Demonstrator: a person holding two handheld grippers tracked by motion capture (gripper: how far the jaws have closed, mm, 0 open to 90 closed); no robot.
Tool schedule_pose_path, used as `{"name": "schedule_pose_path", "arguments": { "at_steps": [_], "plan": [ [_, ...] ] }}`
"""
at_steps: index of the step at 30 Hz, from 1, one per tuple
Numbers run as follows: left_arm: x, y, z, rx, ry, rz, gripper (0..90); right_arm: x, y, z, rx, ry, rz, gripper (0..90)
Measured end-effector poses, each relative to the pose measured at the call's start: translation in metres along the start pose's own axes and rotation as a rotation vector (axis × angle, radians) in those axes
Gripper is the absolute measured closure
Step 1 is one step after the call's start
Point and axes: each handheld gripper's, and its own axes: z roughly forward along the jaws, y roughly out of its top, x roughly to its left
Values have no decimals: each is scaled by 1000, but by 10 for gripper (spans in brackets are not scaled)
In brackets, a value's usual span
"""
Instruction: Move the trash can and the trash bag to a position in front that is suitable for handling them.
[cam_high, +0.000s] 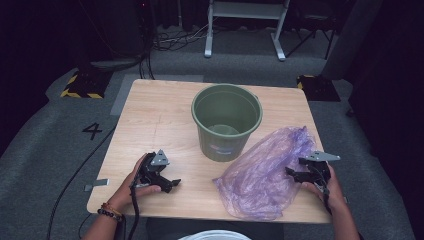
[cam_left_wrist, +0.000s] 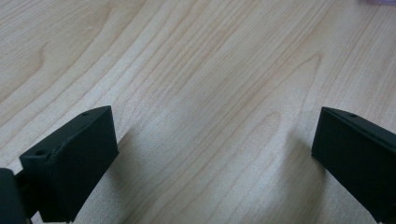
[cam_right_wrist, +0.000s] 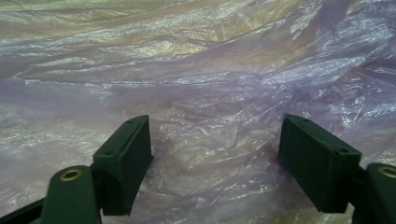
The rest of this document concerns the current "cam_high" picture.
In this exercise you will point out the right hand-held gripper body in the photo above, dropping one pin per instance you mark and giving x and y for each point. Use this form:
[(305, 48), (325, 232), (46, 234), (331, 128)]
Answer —
[(320, 170)]

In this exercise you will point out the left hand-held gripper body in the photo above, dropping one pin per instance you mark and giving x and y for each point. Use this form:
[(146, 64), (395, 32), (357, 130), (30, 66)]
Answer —
[(151, 173)]

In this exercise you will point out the purple plastic bag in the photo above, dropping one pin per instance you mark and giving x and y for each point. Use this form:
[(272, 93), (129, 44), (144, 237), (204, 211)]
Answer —
[(260, 181)]

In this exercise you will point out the green plastic bucket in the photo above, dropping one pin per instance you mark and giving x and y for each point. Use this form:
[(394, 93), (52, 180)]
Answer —
[(230, 148)]

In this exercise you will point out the person's right hand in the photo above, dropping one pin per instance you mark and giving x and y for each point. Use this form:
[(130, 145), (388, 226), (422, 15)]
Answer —
[(335, 195)]

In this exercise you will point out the person's left hand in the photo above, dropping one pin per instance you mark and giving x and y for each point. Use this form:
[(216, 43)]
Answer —
[(128, 195)]

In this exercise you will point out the grey tape strip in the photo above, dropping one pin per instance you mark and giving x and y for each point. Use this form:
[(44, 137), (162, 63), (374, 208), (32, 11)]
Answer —
[(100, 182)]

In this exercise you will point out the white round object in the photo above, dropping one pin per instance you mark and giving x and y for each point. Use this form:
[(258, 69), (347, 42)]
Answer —
[(215, 236)]

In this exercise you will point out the black tripod stand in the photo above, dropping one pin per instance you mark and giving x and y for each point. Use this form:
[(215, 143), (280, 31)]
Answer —
[(315, 30)]

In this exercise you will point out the grey column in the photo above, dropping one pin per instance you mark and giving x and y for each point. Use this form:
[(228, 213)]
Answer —
[(353, 36)]

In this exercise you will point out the white metal stand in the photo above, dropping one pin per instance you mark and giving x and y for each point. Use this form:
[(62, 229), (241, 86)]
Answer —
[(246, 10)]

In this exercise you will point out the yellow black striped base plate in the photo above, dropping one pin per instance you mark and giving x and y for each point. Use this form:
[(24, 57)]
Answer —
[(320, 88), (86, 85)]

